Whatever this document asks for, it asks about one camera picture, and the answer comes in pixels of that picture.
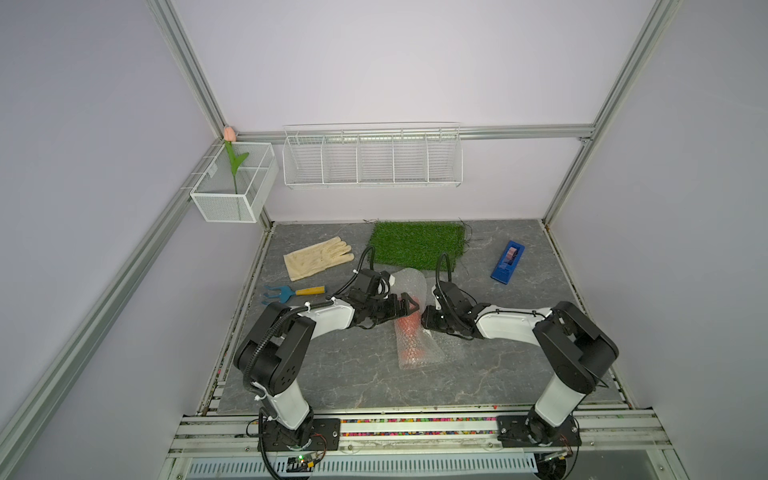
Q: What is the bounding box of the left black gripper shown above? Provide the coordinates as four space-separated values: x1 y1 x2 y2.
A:
365 293 419 324

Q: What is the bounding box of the red plastic wine glass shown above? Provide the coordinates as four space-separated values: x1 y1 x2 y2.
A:
395 311 431 370

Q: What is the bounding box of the clear bubble wrap sheet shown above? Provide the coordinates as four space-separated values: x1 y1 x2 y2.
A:
392 268 466 370

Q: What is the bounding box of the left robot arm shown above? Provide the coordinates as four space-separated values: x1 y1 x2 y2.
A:
233 268 419 448

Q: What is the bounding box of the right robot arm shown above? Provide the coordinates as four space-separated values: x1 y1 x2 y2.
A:
421 280 619 447

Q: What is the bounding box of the green artificial grass mat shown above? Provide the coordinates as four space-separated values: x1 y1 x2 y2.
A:
368 222 467 270

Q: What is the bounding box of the blue tape dispenser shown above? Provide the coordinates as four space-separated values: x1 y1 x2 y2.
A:
490 241 525 285

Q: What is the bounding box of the beige work glove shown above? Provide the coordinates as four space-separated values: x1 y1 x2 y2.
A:
283 236 355 281

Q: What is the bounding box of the blue yellow garden fork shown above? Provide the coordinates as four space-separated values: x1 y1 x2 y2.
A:
262 286 326 305

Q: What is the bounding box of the pink artificial tulip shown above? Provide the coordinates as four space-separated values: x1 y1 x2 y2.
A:
223 126 250 194

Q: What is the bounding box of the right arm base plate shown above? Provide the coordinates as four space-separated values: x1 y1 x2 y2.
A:
497 414 582 448

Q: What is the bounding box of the white wire wall shelf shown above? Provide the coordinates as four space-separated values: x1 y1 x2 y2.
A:
283 122 464 188

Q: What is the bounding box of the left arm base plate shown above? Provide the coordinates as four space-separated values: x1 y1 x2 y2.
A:
261 418 341 452

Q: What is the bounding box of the white mesh wall basket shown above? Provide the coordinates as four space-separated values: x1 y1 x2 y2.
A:
190 141 278 223

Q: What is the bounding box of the aluminium front rail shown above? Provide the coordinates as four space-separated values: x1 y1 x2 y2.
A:
168 405 672 458

